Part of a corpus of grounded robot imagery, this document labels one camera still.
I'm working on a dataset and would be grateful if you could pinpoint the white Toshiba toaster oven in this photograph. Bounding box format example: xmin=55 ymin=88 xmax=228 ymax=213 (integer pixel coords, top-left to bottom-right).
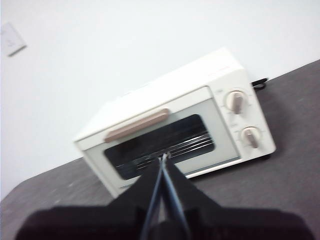
xmin=73 ymin=47 xmax=277 ymax=198

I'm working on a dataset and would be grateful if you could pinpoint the white wall socket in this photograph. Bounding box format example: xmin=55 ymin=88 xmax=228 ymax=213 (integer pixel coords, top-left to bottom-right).
xmin=0 ymin=21 xmax=28 ymax=57

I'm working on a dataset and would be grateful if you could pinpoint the glass oven door beige handle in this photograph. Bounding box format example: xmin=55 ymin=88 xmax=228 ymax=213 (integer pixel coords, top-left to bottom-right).
xmin=74 ymin=86 xmax=241 ymax=198

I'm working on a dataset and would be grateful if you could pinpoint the metal wire oven rack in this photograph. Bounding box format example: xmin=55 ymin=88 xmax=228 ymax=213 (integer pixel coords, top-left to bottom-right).
xmin=116 ymin=134 xmax=214 ymax=174

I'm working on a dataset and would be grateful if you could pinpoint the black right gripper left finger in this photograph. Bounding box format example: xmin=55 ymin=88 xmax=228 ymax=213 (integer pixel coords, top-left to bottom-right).
xmin=14 ymin=156 xmax=165 ymax=240

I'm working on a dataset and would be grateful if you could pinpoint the black oven power cable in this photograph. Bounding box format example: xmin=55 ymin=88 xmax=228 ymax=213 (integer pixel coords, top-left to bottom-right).
xmin=251 ymin=77 xmax=269 ymax=90

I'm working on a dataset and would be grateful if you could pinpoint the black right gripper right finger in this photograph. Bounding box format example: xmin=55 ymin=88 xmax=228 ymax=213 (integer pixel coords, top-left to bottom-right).
xmin=163 ymin=156 xmax=310 ymax=240

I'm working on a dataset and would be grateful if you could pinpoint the beige oven knob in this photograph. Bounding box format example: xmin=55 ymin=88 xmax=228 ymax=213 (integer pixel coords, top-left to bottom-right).
xmin=239 ymin=125 xmax=261 ymax=149
xmin=224 ymin=89 xmax=248 ymax=115

